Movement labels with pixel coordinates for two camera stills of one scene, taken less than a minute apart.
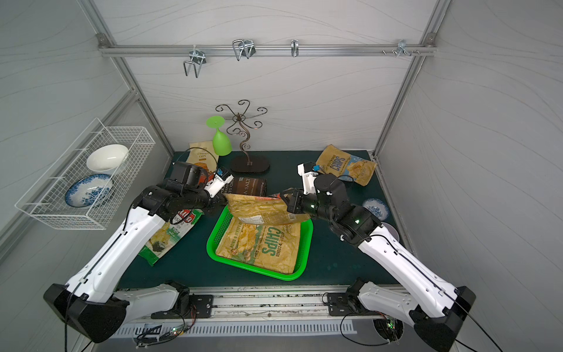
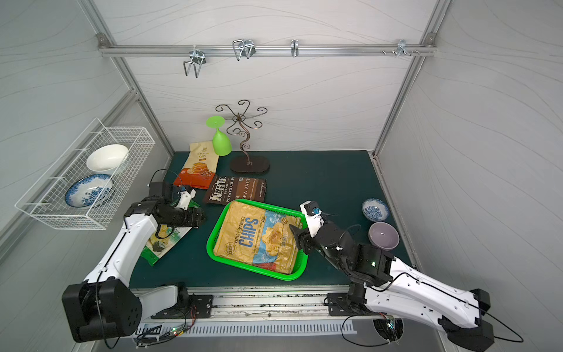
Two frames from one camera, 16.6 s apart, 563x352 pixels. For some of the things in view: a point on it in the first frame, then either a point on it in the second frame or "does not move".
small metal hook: [295, 47] does not move
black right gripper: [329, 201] → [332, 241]
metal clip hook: [243, 47] does not move
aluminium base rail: [252, 311] does not move
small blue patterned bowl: [377, 207] does not move
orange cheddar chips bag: [203, 152] does not move
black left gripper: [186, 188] → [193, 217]
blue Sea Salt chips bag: [336, 161] → [257, 235]
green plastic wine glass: [221, 144] does not move
